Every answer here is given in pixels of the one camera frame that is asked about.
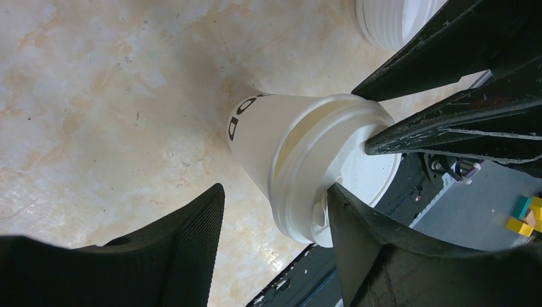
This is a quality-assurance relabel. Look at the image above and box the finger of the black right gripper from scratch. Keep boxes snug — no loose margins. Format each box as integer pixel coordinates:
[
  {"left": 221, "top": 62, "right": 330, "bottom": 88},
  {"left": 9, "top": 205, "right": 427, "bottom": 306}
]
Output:
[
  {"left": 352, "top": 1, "right": 541, "bottom": 102},
  {"left": 365, "top": 72, "right": 541, "bottom": 164}
]

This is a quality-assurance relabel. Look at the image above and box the white paper coffee cup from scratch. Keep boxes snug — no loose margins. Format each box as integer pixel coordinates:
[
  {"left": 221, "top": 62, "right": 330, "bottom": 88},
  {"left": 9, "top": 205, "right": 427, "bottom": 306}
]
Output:
[{"left": 226, "top": 93, "right": 344, "bottom": 200}]

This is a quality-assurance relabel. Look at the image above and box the stack of translucent lids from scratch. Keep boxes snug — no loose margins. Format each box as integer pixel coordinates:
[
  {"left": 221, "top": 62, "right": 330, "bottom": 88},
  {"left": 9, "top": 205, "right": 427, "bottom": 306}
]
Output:
[{"left": 355, "top": 0, "right": 446, "bottom": 52}]

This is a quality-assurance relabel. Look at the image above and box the white plastic cup lid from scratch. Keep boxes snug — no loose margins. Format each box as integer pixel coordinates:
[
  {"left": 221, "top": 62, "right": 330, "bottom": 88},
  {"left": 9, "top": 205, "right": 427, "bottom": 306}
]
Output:
[{"left": 270, "top": 94, "right": 401, "bottom": 248}]

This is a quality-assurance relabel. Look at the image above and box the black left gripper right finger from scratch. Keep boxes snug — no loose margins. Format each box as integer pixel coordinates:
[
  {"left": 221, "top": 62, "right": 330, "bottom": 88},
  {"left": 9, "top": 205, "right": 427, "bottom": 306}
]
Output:
[{"left": 327, "top": 184, "right": 541, "bottom": 306}]

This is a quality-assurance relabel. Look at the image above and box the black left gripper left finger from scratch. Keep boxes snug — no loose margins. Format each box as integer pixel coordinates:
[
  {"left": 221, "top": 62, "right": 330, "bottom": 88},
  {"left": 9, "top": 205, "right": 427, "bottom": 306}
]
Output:
[{"left": 1, "top": 184, "right": 225, "bottom": 306}]

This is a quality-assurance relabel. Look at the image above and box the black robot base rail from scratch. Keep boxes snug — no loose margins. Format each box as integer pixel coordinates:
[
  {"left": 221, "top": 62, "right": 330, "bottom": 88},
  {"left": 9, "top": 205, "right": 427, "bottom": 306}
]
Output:
[{"left": 248, "top": 153, "right": 456, "bottom": 306}]

